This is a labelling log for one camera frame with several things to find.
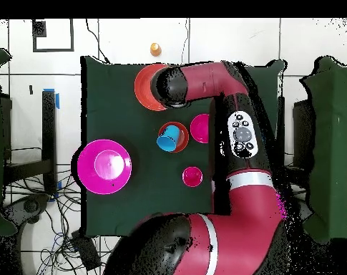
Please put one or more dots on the blue plastic cup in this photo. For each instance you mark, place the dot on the blue plastic cup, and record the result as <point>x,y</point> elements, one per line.
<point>168,139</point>

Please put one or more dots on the small orange plastic bowl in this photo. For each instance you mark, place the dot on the small orange plastic bowl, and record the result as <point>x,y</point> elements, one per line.
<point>184,137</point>

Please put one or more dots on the small red plastic bowl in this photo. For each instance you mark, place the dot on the small red plastic bowl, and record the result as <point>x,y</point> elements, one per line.
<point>200,129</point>

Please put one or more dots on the large orange plastic bowl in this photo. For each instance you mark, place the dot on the large orange plastic bowl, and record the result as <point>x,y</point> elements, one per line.
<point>143,88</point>

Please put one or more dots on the orange plastic cup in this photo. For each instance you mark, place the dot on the orange plastic cup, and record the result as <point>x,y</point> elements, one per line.
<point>155,50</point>

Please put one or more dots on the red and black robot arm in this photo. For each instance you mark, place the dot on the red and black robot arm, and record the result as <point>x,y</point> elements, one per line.
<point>207,80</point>

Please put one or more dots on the red plastic cup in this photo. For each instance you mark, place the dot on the red plastic cup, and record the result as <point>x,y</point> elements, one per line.
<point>192,176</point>

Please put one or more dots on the dark green tablecloth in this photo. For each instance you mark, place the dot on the dark green tablecloth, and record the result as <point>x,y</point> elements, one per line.
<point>110,100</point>

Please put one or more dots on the black metal stand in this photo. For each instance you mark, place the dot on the black metal stand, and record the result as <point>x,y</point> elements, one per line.
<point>281,120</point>
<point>48,129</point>

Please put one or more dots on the black power strip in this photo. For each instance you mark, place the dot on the black power strip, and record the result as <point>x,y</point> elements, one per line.
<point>85,252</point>

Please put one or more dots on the grey office chair base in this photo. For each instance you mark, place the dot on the grey office chair base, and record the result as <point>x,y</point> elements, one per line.
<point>30,206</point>

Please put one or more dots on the black square floor frame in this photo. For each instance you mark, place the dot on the black square floor frame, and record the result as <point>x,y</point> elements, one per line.
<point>39,28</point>

